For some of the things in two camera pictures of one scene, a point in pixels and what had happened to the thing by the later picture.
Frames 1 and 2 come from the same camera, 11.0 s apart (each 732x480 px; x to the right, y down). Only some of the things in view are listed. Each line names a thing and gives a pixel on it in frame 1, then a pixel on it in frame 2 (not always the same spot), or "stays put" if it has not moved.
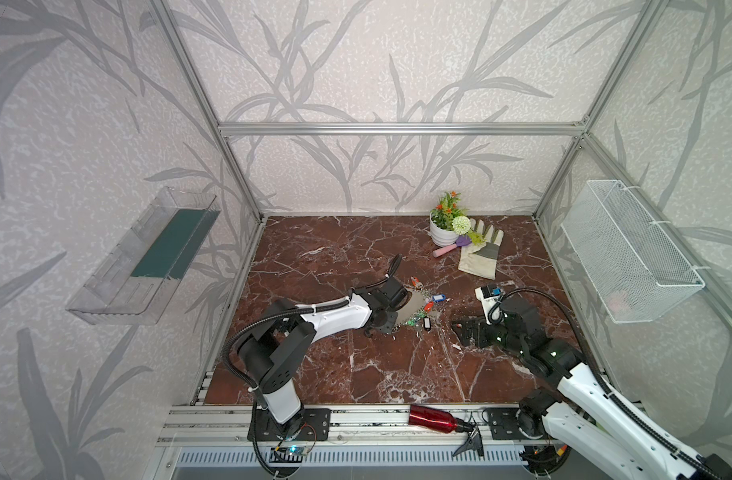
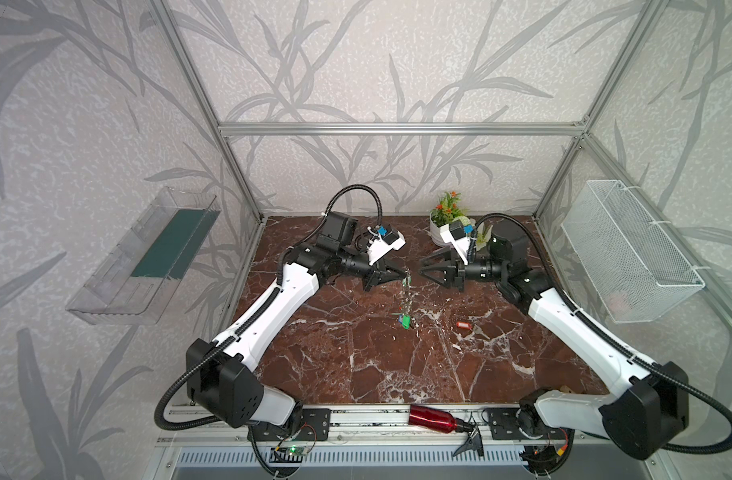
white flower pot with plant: x=448 y=220 stays put
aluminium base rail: x=353 y=426 stays put
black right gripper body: x=483 y=332 to x=453 y=270
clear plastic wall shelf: x=136 y=284 stays put
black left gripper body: x=395 y=305 to x=372 y=273
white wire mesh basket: x=631 y=266 stays put
